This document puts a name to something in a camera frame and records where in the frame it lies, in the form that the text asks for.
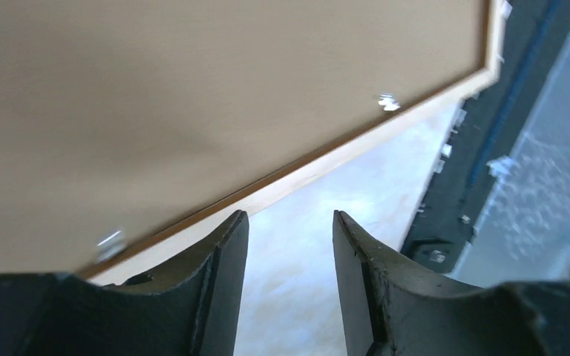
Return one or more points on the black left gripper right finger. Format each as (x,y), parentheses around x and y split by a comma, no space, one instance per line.
(391,305)

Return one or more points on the brown frame backing board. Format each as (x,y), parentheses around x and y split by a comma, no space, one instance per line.
(131,115)

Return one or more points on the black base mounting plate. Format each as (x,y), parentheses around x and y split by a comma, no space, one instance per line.
(486,127)

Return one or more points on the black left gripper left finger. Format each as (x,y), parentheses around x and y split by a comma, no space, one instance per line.
(188,305)

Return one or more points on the wooden picture frame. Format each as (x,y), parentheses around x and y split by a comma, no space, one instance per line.
(151,251)

